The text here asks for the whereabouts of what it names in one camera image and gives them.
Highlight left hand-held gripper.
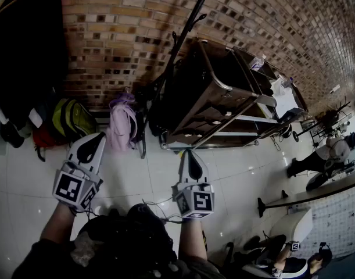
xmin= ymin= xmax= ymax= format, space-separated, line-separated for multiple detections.
xmin=51 ymin=131 xmax=107 ymax=212

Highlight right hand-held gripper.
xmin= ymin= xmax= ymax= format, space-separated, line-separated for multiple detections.
xmin=171 ymin=149 xmax=216 ymax=220

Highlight black metal clothes rack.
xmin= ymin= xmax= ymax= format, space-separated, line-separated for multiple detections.
xmin=138 ymin=0 xmax=216 ymax=160

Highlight person's left forearm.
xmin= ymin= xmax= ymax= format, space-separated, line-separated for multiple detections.
xmin=40 ymin=202 xmax=77 ymax=245

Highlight person's right forearm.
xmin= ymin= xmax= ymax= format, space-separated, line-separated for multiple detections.
xmin=178 ymin=217 xmax=209 ymax=263

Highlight yellow-green backpack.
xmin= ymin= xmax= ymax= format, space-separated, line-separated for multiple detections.
xmin=51 ymin=98 xmax=98 ymax=141

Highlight pink purple bag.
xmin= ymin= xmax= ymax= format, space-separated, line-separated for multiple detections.
xmin=105 ymin=92 xmax=139 ymax=153

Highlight red bag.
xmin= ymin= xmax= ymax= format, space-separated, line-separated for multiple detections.
xmin=31 ymin=125 xmax=67 ymax=162

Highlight person's dark clothing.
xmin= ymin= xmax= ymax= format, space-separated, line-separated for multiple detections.
xmin=11 ymin=203 xmax=224 ymax=279

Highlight white chair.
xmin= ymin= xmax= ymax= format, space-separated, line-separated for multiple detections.
xmin=270 ymin=208 xmax=313 ymax=244

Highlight white cloth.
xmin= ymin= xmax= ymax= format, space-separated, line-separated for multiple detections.
xmin=269 ymin=78 xmax=306 ymax=119

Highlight hanging black clothes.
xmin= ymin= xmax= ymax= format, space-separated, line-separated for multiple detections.
xmin=0 ymin=0 xmax=69 ymax=149

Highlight clear plastic bottle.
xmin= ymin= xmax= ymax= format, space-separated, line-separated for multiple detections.
xmin=250 ymin=55 xmax=266 ymax=71

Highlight long grey table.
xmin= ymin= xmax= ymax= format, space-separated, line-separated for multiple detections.
xmin=257 ymin=171 xmax=355 ymax=217

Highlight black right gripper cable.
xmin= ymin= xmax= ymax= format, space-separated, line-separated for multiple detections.
xmin=141 ymin=196 xmax=185 ymax=225

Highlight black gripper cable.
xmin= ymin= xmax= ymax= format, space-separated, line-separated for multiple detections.
xmin=72 ymin=205 xmax=100 ymax=219
xmin=141 ymin=196 xmax=185 ymax=225

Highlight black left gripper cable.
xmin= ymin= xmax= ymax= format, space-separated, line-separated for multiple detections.
xmin=72 ymin=205 xmax=100 ymax=219

